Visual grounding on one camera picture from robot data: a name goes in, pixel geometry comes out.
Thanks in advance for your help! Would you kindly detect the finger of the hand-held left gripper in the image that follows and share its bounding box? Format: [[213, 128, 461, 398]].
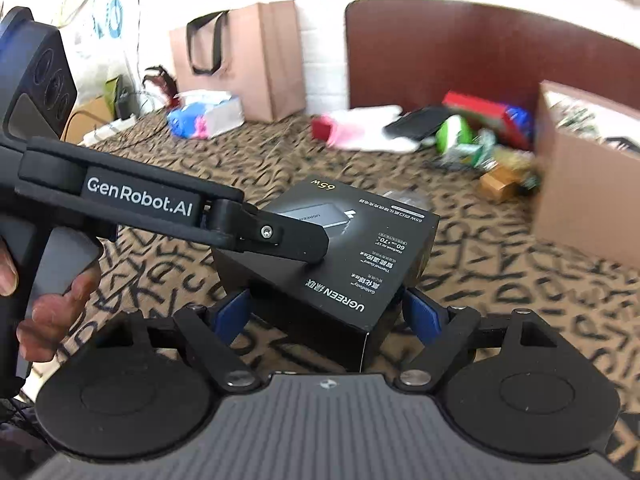
[[202, 199, 330, 264]]

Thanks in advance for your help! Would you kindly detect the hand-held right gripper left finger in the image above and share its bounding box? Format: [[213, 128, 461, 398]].
[[97, 287, 260, 393]]

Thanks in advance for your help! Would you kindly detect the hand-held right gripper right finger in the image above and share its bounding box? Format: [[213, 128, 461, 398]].
[[395, 287, 563, 393]]

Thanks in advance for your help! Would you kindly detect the black charger box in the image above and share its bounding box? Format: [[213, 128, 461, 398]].
[[210, 180, 441, 375]]

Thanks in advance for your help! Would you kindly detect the pink brown cardboard box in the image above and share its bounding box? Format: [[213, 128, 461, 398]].
[[530, 80, 640, 281]]

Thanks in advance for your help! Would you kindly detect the letter print desktop cloth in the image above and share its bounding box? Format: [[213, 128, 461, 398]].
[[30, 110, 640, 480]]

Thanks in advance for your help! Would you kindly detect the person's left hand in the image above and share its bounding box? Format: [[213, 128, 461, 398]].
[[0, 237, 102, 364]]

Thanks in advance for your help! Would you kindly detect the white power strip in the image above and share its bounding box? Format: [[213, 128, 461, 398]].
[[80, 114, 138, 147]]

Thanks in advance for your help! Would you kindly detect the black power adapter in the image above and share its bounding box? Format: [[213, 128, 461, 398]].
[[115, 84, 133, 120]]

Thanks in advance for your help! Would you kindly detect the green carton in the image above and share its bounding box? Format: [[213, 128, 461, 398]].
[[102, 76, 123, 123]]

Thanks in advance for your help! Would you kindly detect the blue pink tissue pack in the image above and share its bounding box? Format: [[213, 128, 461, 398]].
[[166, 90, 245, 140]]

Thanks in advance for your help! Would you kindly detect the dark red spiky thing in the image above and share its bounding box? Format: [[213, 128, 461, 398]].
[[142, 65, 178, 108]]

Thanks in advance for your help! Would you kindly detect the white sock with pink toe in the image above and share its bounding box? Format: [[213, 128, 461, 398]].
[[311, 112, 361, 148]]

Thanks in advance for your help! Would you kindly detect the small golden brown box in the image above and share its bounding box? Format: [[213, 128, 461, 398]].
[[479, 165, 526, 204]]

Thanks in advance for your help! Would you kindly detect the green white packet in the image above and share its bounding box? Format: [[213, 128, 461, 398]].
[[440, 130, 498, 171]]

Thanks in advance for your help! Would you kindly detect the small green packet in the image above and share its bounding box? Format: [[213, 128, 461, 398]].
[[520, 167, 543, 196]]

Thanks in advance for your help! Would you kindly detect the yellow snack packet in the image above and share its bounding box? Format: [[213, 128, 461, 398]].
[[492, 147, 536, 171]]

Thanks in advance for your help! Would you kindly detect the black flat case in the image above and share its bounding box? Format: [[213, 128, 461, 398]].
[[382, 106, 453, 142]]

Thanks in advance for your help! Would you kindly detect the green white bottle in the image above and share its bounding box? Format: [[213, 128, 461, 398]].
[[435, 114, 473, 156]]

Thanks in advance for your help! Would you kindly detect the pink paper bag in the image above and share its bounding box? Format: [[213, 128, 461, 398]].
[[169, 0, 307, 123]]

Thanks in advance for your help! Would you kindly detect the white printed plastic bag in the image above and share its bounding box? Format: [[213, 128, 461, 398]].
[[60, 0, 143, 86]]

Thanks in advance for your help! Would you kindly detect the flat red box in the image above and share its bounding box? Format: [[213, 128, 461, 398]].
[[442, 91, 533, 151]]

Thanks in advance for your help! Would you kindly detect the blue packet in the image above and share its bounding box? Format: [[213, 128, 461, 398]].
[[502, 105, 533, 141]]

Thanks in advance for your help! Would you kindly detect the black hair clip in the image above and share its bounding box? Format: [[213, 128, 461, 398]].
[[605, 135, 640, 153]]

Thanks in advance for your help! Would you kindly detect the brown wooden board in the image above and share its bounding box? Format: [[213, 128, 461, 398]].
[[345, 0, 640, 126]]

